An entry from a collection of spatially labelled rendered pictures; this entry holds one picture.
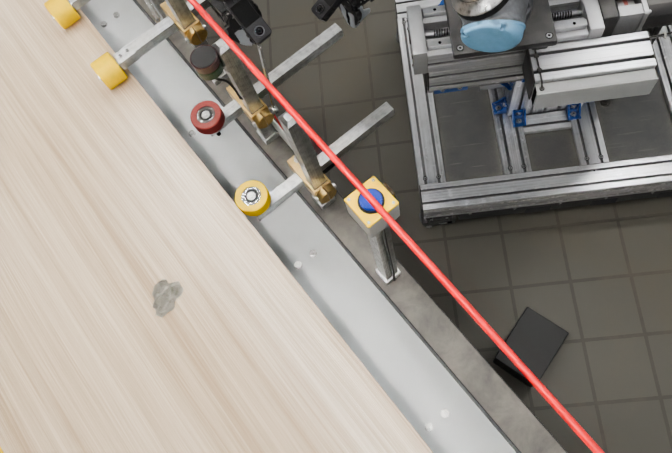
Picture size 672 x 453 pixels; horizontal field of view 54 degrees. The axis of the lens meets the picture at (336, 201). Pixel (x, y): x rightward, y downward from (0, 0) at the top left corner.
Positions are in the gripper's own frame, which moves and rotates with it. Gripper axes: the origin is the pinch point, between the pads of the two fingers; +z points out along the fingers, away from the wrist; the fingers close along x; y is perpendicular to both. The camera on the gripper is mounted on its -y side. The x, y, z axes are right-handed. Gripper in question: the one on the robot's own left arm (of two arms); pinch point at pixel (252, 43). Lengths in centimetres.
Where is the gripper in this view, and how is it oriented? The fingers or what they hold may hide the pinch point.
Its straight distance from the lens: 161.8
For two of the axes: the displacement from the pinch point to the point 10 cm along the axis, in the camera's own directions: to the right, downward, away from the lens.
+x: -7.8, 6.2, -1.2
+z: 1.3, 3.4, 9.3
